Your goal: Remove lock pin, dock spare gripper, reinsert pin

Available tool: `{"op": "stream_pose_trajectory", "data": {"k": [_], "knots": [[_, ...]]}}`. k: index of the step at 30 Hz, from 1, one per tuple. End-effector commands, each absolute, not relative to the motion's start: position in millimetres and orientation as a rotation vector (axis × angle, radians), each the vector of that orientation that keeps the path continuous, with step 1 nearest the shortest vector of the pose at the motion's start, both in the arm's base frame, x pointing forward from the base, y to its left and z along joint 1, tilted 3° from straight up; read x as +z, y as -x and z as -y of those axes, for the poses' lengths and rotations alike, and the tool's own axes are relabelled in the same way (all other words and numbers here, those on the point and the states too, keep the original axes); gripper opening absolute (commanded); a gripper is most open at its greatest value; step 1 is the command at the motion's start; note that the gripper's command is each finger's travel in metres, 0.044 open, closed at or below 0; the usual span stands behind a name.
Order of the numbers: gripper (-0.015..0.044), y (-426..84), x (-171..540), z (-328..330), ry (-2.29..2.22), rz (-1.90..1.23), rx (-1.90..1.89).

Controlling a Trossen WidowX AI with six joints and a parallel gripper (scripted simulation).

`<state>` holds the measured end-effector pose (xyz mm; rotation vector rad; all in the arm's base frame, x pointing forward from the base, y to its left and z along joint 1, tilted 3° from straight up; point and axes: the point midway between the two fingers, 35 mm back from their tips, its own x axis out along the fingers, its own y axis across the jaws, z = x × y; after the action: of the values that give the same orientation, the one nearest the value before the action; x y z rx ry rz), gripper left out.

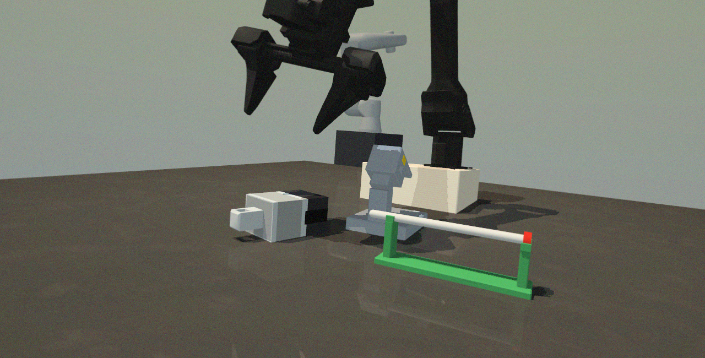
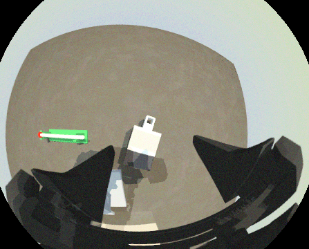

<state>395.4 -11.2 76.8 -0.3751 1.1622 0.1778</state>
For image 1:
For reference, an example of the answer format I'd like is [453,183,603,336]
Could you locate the green u-shaped cradle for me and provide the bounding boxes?
[374,215,533,300]

